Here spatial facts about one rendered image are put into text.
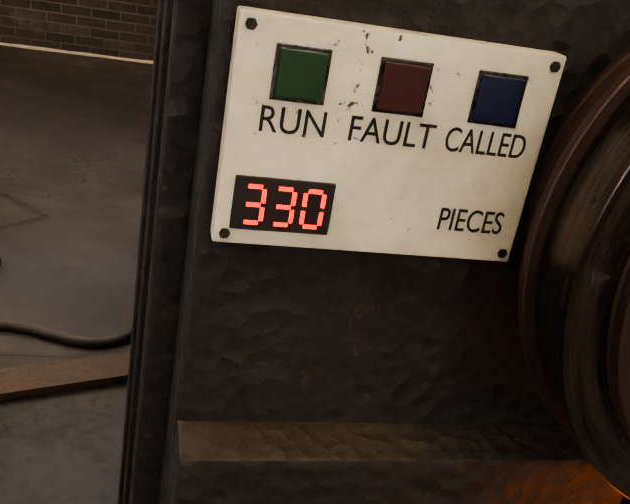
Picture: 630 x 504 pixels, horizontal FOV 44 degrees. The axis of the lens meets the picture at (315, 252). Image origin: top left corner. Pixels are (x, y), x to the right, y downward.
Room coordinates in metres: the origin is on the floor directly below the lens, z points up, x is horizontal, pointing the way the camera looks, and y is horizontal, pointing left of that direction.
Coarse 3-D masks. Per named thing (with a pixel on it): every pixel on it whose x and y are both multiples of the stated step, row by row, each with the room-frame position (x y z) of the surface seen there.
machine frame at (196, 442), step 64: (192, 0) 0.65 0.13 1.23; (256, 0) 0.59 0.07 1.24; (320, 0) 0.60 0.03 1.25; (384, 0) 0.61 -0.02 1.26; (448, 0) 0.62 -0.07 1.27; (512, 0) 0.64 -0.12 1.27; (576, 0) 0.65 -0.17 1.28; (192, 64) 0.66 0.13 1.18; (576, 64) 0.66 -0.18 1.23; (192, 128) 0.66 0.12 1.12; (192, 192) 0.65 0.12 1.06; (192, 256) 0.59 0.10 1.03; (256, 256) 0.59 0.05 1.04; (320, 256) 0.61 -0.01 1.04; (384, 256) 0.62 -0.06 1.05; (512, 256) 0.66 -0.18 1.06; (192, 320) 0.58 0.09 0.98; (256, 320) 0.59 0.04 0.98; (320, 320) 0.61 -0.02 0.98; (384, 320) 0.63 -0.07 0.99; (448, 320) 0.64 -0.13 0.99; (512, 320) 0.66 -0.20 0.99; (128, 384) 1.06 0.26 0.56; (192, 384) 0.58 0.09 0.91; (256, 384) 0.60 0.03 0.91; (320, 384) 0.61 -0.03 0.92; (384, 384) 0.63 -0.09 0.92; (448, 384) 0.65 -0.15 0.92; (512, 384) 0.67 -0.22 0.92; (128, 448) 0.85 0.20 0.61; (192, 448) 0.54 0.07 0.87; (256, 448) 0.56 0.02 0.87; (320, 448) 0.58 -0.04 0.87; (384, 448) 0.59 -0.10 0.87; (448, 448) 0.61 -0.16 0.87; (512, 448) 0.63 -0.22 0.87; (576, 448) 0.65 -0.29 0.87
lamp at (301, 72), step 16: (288, 48) 0.57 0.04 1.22; (288, 64) 0.57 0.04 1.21; (304, 64) 0.57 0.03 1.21; (320, 64) 0.57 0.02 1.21; (288, 80) 0.57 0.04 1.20; (304, 80) 0.57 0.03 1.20; (320, 80) 0.58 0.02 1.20; (288, 96) 0.57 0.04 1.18; (304, 96) 0.57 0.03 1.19; (320, 96) 0.58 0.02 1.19
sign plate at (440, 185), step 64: (256, 64) 0.57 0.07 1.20; (384, 64) 0.59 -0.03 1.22; (448, 64) 0.61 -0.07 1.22; (512, 64) 0.62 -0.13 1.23; (256, 128) 0.57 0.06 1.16; (320, 128) 0.58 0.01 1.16; (384, 128) 0.60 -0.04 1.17; (448, 128) 0.61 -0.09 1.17; (512, 128) 0.62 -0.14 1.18; (256, 192) 0.57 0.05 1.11; (384, 192) 0.60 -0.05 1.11; (448, 192) 0.61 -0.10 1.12; (512, 192) 0.63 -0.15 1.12; (448, 256) 0.62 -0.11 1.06
